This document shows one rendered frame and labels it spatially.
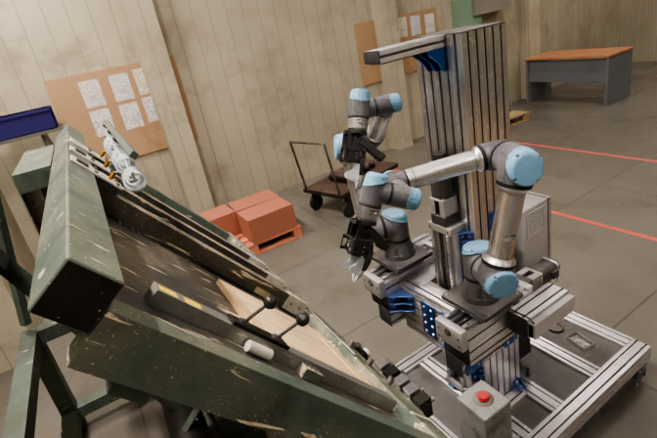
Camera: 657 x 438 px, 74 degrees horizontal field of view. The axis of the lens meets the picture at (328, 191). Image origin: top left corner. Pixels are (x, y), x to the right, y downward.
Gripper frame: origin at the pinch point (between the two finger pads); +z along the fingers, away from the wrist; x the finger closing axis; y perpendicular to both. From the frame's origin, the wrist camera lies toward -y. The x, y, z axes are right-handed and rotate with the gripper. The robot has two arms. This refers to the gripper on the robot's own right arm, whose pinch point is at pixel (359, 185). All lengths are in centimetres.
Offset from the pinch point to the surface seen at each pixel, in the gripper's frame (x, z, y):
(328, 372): 26, 58, 12
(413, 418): 19, 76, -20
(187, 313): 47, 37, 51
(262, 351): 41, 48, 32
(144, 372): 75, 40, 55
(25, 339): -124, 99, 159
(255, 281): -38, 44, 34
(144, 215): -15, 17, 77
